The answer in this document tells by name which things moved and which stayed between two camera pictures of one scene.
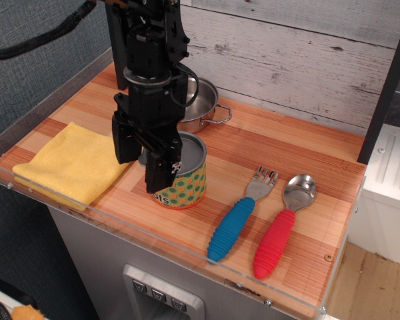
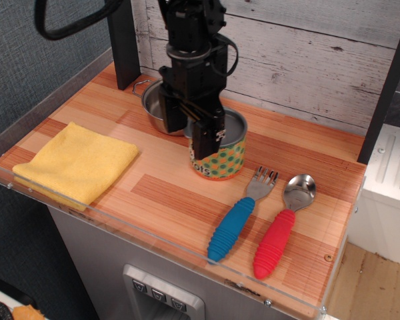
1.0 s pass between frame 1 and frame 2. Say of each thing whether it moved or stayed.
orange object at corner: stayed
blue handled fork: stayed
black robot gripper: moved
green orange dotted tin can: moved
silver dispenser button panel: stayed
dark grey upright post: stayed
